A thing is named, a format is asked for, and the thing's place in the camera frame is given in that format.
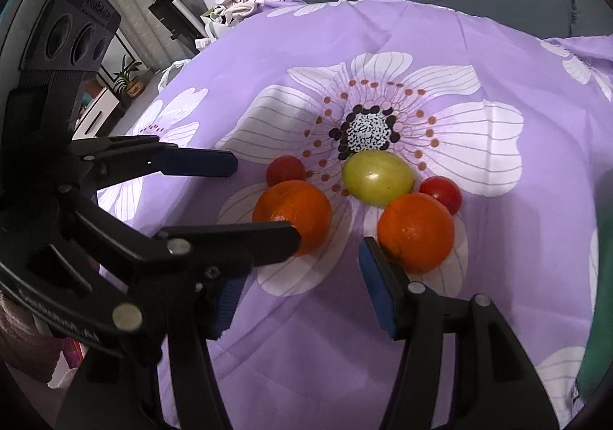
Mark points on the potted green plant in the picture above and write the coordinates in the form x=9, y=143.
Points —
x=128, y=75

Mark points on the black stick vacuum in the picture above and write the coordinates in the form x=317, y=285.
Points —
x=167, y=8

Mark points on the white low cabinet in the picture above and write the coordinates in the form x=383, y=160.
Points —
x=100, y=111

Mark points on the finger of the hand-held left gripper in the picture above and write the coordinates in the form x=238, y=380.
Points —
x=201, y=162
x=230, y=243

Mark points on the orange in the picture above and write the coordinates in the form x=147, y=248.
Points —
x=415, y=233
x=297, y=209

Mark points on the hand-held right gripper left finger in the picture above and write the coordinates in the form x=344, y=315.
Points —
x=227, y=308

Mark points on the person's left forearm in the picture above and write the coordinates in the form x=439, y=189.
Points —
x=28, y=343

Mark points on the red cherry tomato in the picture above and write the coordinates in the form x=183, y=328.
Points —
x=286, y=170
x=441, y=193

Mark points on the yellow-green tomato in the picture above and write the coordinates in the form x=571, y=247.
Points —
x=378, y=177

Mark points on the green plastic bowl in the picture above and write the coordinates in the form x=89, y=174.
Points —
x=596, y=363

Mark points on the white plastic bag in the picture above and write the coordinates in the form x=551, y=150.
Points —
x=172, y=70

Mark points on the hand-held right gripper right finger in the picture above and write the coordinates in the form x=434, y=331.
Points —
x=378, y=286

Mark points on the purple floral tablecloth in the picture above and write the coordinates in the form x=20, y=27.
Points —
x=479, y=75

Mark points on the white crumpled cloth pile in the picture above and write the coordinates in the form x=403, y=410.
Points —
x=239, y=1

